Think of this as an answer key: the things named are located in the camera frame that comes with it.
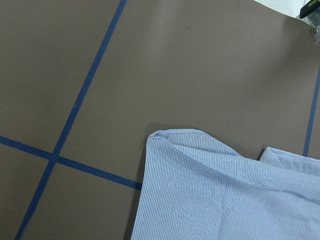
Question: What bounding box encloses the light blue striped shirt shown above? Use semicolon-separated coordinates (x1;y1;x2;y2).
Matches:
131;129;320;240

